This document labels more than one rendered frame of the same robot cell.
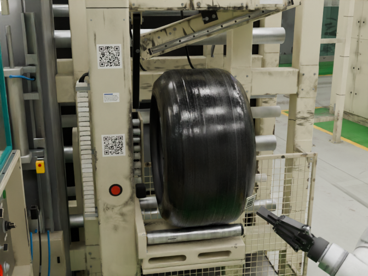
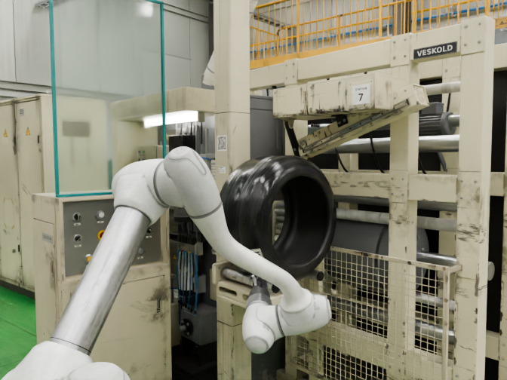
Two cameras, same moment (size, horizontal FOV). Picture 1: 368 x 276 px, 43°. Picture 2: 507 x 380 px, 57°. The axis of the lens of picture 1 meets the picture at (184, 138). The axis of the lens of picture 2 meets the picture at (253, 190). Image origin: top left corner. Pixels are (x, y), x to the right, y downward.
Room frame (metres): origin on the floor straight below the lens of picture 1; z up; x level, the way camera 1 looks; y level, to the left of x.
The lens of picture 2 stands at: (0.43, -1.78, 1.44)
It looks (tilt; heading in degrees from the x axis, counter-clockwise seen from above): 4 degrees down; 59
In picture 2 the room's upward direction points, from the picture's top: straight up
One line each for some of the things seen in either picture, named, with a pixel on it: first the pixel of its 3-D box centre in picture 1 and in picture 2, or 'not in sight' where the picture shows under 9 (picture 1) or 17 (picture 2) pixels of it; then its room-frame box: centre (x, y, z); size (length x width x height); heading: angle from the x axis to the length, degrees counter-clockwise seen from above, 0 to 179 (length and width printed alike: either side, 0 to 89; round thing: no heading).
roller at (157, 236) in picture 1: (194, 233); (249, 280); (1.45, -0.03, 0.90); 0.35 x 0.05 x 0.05; 100
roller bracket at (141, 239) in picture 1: (137, 219); (247, 268); (1.56, 0.17, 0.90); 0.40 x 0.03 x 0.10; 10
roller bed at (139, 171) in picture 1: (119, 149); (293, 228); (1.92, 0.28, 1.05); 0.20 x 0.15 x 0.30; 100
